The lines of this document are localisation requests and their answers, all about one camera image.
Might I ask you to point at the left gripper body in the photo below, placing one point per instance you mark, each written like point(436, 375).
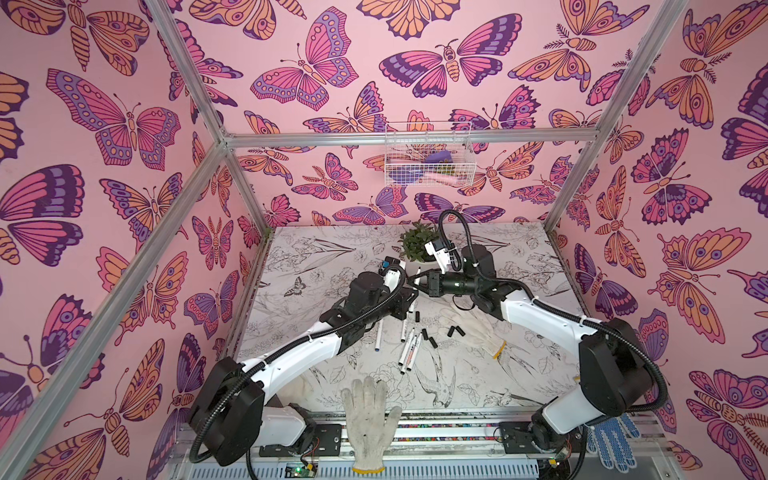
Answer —
point(395, 307)

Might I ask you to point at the white marker cluster left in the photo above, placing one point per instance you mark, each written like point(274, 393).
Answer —
point(408, 345)

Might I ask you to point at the white glove front edge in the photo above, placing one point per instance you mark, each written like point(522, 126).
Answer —
point(370, 426)

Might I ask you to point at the white potted green plant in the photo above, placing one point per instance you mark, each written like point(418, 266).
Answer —
point(413, 242)

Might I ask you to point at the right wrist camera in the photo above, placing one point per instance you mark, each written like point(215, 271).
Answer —
point(439, 251)

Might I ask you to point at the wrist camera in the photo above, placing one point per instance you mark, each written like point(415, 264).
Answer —
point(439, 251)
point(390, 270)

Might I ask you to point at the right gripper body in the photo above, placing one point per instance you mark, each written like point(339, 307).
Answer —
point(432, 283)

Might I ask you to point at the white glove on table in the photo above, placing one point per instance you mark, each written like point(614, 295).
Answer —
point(479, 332)

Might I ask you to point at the blue dotted glove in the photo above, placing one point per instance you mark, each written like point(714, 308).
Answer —
point(609, 440)

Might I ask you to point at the white wire wall basket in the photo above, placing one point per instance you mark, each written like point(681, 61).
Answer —
point(429, 158)

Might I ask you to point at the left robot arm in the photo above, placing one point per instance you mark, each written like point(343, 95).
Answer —
point(229, 413)

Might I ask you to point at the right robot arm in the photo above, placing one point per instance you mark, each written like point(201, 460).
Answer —
point(617, 376)

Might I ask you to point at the small circuit board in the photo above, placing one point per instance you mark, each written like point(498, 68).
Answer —
point(300, 470)

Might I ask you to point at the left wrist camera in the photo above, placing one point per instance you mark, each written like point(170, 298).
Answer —
point(390, 270)

